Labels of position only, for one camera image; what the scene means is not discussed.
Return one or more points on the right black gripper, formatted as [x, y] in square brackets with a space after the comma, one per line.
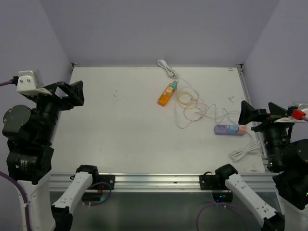
[247, 112]

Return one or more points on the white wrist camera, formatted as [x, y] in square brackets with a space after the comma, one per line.
[28, 82]
[297, 113]

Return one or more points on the orange power strip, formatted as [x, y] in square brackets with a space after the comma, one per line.
[164, 98]

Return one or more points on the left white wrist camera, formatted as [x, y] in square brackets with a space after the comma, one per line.
[28, 82]

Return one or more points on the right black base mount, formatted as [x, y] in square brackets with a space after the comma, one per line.
[210, 181]

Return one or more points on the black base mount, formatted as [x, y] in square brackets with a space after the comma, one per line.
[210, 181]
[106, 178]

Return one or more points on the blue charger plug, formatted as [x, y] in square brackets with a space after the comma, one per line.
[232, 129]

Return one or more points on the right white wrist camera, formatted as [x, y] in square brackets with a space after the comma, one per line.
[297, 113]

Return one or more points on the yellow charger plug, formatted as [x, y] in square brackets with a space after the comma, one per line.
[169, 90]

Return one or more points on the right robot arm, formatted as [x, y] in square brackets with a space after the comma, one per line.
[287, 160]

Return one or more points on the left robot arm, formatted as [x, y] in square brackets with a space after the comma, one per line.
[29, 133]

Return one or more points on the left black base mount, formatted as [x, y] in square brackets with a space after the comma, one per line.
[106, 178]

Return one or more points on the aluminium front rail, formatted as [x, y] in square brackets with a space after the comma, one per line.
[259, 182]

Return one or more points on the right aluminium side rail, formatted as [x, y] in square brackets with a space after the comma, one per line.
[248, 113]

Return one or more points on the purple power strip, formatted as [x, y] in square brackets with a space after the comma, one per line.
[220, 129]

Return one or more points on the pink charger plug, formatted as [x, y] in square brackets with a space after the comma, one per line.
[241, 129]

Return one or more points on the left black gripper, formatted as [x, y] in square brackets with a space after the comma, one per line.
[73, 91]

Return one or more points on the teal charger plug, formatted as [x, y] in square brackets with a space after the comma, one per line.
[174, 84]

